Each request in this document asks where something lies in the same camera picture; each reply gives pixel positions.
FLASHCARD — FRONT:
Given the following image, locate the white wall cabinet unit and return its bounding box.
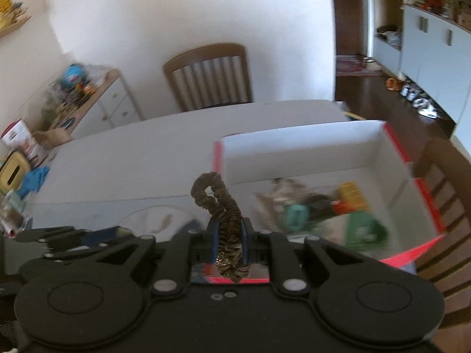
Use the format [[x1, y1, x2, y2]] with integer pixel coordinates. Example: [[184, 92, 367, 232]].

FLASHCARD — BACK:
[[372, 0, 471, 144]]

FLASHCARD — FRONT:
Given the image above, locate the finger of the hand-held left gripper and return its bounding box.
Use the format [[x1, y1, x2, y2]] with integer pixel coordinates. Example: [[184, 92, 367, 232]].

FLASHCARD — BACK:
[[15, 225, 133, 262]]

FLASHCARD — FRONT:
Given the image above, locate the glass bottle with brown contents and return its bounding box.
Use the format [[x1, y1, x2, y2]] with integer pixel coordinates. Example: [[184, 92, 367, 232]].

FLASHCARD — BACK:
[[0, 191, 34, 237]]

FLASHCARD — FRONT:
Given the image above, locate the yellow green tissue box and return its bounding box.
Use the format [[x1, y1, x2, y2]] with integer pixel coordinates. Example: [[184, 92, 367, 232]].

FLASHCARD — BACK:
[[0, 152, 30, 196]]

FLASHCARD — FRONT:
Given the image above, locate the teal small pouch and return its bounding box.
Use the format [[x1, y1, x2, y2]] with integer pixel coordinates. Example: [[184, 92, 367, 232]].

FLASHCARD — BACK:
[[283, 204, 310, 232]]

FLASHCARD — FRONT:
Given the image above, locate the white wooden sideboard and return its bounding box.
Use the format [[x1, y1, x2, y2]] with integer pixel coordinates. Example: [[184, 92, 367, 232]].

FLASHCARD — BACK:
[[33, 68, 142, 144]]

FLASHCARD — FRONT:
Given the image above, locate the black small pouch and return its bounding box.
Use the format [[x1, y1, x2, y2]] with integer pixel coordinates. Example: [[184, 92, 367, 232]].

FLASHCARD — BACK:
[[305, 195, 338, 222]]

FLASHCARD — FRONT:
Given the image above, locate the red cardboard box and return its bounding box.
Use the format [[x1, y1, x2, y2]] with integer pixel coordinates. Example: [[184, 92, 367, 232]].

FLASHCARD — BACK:
[[191, 119, 448, 284]]

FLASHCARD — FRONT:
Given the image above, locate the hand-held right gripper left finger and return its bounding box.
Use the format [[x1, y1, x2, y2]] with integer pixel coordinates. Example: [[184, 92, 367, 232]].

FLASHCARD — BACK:
[[96, 220, 221, 297]]

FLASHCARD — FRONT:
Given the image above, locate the silver foil snack packet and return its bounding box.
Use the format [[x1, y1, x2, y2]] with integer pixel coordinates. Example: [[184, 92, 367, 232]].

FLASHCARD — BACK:
[[256, 178, 310, 229]]

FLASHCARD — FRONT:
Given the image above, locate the patterned red rug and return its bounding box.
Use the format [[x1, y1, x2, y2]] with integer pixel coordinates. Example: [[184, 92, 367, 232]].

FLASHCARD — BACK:
[[336, 55, 376, 76]]

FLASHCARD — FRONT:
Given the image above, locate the red white food bag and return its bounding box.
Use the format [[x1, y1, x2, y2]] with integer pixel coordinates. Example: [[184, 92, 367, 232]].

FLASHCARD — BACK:
[[0, 119, 51, 166]]

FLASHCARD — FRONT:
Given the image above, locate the white printed cloth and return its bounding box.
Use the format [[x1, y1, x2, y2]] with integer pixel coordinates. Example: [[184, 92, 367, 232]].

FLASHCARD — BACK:
[[125, 206, 192, 234]]

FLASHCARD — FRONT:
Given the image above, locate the blue crumpled cloth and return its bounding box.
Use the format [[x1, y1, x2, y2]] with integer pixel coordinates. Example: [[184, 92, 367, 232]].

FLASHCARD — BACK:
[[16, 165, 51, 198]]

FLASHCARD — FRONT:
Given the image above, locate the brown scrunchie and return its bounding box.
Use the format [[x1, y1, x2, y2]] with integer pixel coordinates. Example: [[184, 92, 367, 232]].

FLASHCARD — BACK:
[[190, 171, 251, 284]]

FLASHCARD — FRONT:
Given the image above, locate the row of light shoes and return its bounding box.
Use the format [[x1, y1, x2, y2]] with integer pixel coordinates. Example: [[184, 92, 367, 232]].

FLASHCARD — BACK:
[[400, 84, 439, 119]]

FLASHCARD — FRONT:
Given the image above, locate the golden ornament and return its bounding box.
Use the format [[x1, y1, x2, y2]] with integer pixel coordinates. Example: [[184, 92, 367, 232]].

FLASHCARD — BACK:
[[0, 0, 16, 26]]

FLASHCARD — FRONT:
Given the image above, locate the wooden wall shelf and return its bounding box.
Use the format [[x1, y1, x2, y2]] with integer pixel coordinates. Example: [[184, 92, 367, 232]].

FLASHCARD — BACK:
[[0, 15, 32, 38]]

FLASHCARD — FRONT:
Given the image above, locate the wooden curved-back chair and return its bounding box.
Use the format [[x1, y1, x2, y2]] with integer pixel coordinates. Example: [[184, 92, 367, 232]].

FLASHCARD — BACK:
[[412, 138, 471, 299]]

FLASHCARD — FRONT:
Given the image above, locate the yellow paper card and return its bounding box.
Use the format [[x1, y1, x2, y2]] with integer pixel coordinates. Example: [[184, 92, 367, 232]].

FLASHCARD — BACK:
[[339, 181, 371, 211]]

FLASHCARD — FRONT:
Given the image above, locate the wooden slat-back chair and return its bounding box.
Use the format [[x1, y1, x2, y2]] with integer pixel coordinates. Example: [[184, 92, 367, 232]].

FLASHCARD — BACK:
[[163, 43, 254, 113]]

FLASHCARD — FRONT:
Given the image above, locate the brown wooden door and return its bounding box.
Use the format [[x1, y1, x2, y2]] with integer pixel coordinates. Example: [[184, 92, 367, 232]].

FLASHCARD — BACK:
[[330, 0, 372, 78]]

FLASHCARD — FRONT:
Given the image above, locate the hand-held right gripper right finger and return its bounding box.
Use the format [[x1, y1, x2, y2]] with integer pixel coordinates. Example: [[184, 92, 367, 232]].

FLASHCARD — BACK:
[[241, 218, 369, 297]]

